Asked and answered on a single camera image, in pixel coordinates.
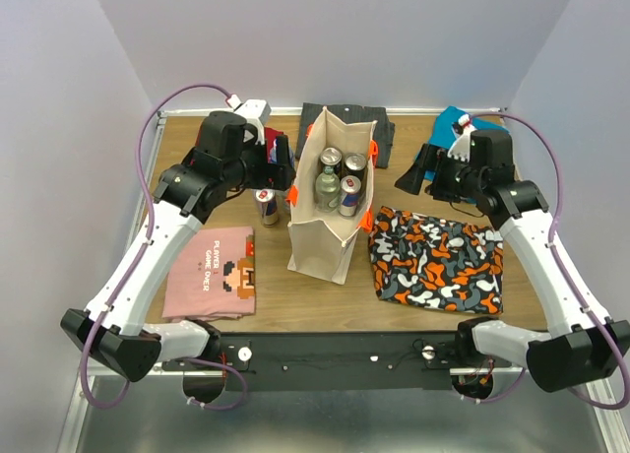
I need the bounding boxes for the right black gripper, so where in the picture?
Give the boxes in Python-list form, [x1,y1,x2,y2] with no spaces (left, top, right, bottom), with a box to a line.
[395,142,485,204]

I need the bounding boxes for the beige canvas tote bag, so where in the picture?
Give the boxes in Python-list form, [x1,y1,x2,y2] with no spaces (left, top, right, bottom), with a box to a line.
[286,108,378,285]

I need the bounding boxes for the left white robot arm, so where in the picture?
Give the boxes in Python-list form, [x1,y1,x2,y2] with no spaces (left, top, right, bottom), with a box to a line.
[60,111,295,382]

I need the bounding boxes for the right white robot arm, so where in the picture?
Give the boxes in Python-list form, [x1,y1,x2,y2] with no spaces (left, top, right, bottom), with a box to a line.
[395,129,629,392]

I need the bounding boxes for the folded red shirt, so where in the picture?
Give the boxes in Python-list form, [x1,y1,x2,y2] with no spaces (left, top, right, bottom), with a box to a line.
[264,126,283,163]

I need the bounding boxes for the silver top can left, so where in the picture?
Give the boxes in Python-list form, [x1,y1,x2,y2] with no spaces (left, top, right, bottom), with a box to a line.
[319,147,343,177]

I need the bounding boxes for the silver can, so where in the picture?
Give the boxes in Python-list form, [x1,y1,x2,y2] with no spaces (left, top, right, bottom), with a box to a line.
[344,153,367,180]
[319,147,343,177]

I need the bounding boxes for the folded dark grey garment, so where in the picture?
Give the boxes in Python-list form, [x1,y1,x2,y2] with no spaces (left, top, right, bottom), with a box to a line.
[295,102,395,168]

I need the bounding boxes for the folded teal shirt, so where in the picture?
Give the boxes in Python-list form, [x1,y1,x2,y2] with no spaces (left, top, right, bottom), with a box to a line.
[422,106,514,188]

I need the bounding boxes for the silver top can right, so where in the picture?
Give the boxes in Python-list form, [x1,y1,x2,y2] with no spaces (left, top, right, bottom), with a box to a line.
[344,153,367,180]

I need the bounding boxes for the orange camouflage folded garment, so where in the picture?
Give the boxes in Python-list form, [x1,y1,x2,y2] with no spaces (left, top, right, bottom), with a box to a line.
[368,206,504,315]

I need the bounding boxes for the folded pink graphic shirt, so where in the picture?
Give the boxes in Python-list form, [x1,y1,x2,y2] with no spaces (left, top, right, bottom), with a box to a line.
[162,226,256,321]

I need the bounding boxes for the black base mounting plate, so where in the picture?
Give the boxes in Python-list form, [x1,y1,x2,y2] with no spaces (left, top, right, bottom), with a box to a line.
[161,330,513,393]

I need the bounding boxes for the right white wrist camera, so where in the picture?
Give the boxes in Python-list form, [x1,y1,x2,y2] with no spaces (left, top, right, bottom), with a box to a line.
[447,114,476,162]

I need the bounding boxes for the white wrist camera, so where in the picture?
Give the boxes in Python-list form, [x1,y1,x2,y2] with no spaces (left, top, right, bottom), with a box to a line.
[447,114,476,162]
[225,94,271,144]

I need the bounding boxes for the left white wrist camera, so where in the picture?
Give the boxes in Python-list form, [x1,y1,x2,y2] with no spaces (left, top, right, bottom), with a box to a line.
[225,94,271,144]

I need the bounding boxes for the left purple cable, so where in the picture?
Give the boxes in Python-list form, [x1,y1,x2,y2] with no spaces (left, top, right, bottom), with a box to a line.
[78,83,240,409]

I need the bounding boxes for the aluminium table frame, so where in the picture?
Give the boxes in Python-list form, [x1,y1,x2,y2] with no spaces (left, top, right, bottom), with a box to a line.
[54,105,616,453]

